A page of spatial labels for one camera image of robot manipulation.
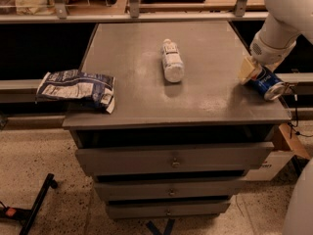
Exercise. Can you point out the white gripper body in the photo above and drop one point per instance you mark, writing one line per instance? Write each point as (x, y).
(268, 53)

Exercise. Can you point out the blue pepsi can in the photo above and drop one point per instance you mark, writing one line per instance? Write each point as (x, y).
(268, 85)

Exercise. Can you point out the grey drawer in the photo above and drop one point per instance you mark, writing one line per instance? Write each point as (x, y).
(167, 159)
(168, 189)
(168, 209)

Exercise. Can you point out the white cardboard box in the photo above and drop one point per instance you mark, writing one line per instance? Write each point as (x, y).
(286, 146)

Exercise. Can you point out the middle grey drawer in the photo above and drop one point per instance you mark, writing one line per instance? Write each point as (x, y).
(168, 189)

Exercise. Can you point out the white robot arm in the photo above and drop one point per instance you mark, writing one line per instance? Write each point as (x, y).
(286, 20)

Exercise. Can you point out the metal shelf rail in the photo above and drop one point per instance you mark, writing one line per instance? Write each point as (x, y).
(127, 18)

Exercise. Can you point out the top grey drawer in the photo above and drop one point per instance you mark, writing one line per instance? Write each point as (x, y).
(167, 159)

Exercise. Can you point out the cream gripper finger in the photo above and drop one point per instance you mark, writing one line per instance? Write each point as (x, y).
(249, 70)

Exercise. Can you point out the grey drawer cabinet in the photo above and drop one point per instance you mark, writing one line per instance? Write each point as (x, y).
(208, 106)

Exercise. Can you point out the blue white chip bag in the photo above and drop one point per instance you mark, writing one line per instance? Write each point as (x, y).
(94, 88)

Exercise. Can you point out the black stand leg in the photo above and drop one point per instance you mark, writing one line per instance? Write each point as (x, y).
(26, 217)

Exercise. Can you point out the bottom grey drawer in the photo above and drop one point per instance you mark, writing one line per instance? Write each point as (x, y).
(168, 209)

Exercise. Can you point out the white plastic bottle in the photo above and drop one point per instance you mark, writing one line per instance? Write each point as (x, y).
(172, 63)

